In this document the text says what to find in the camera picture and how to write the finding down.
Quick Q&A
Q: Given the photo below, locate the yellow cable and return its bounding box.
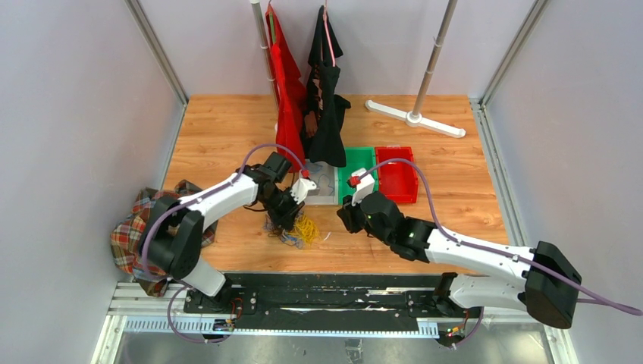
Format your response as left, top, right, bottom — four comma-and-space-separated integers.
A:
292, 215, 322, 247

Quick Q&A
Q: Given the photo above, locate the plaid flannel shirt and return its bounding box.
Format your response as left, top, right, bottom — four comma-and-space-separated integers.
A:
110, 180, 230, 297

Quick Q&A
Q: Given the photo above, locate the green clothes hanger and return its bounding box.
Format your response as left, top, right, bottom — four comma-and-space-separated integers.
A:
267, 11, 277, 46

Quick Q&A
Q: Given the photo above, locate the brown cable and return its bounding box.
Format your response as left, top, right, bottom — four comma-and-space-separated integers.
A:
264, 218, 295, 244

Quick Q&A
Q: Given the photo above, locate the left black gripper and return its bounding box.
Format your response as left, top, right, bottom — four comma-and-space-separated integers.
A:
261, 187, 306, 231

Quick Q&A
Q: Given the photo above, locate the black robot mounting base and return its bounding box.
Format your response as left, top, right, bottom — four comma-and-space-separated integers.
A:
183, 272, 480, 332

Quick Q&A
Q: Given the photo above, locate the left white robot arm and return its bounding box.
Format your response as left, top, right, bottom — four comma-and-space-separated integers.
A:
138, 152, 317, 313

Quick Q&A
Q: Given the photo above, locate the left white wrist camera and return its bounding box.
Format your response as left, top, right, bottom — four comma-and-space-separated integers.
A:
290, 177, 318, 204

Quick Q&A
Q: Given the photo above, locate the right metal rack pole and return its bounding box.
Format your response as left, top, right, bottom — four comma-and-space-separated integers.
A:
411, 0, 458, 120

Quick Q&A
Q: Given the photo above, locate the metal rack pole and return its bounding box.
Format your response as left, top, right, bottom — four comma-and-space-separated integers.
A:
411, 0, 458, 120
249, 0, 278, 107

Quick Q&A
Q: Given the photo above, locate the pink clothes hanger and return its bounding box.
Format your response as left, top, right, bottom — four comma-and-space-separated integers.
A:
322, 0, 337, 67

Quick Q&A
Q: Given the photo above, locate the white plastic bin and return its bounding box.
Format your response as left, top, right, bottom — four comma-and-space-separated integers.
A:
305, 159, 338, 206

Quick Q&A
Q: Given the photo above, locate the green plastic bin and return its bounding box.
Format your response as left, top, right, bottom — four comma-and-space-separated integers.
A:
337, 147, 377, 203

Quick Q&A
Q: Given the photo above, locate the blue cable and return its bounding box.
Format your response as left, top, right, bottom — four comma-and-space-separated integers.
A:
265, 221, 307, 250

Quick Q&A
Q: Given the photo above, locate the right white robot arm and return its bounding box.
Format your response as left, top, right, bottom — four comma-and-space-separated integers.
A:
337, 192, 582, 329

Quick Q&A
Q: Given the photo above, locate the left metal rack pole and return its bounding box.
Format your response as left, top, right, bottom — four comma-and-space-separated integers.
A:
249, 0, 278, 107

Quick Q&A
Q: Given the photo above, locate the black hanging garment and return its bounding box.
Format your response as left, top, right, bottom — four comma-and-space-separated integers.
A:
300, 5, 351, 168

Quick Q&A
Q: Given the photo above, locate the red hanging shirt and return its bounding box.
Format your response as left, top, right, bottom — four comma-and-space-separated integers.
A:
265, 5, 306, 173

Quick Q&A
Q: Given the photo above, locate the red plastic bin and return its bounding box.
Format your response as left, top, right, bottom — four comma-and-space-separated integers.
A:
375, 146, 419, 204

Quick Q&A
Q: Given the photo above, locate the white rack base foot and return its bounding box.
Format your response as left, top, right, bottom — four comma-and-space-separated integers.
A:
365, 100, 466, 138

